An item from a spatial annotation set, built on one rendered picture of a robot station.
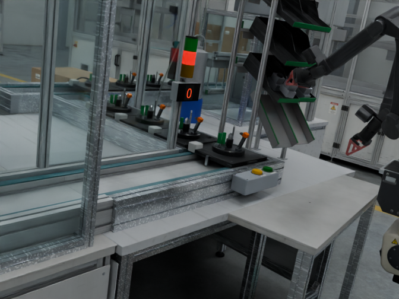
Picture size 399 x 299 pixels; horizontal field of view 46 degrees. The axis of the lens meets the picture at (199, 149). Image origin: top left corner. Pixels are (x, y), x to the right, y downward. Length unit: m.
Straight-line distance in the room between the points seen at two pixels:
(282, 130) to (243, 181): 0.55
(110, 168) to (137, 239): 0.38
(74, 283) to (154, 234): 0.27
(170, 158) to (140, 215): 0.47
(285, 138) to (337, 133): 3.83
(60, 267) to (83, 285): 0.11
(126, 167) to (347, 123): 4.48
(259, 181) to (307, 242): 0.33
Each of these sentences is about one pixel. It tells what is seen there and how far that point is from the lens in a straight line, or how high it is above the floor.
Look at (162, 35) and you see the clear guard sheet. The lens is 1.76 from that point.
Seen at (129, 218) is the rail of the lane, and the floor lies 0.89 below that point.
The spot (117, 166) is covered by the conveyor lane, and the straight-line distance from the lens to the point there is 1.69.
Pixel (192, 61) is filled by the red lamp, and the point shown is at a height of 1.33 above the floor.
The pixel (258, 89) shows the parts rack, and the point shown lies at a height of 1.22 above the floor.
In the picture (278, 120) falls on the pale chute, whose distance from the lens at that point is 2.20.
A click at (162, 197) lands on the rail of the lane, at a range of 1.49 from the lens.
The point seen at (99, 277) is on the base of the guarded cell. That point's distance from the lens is 1.36.
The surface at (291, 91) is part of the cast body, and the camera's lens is 2.07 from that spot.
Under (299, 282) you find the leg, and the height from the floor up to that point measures 0.72.
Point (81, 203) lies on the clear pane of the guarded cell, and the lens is 1.25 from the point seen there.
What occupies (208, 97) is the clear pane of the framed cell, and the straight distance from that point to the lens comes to 3.17.
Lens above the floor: 1.49
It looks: 16 degrees down
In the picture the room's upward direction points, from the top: 9 degrees clockwise
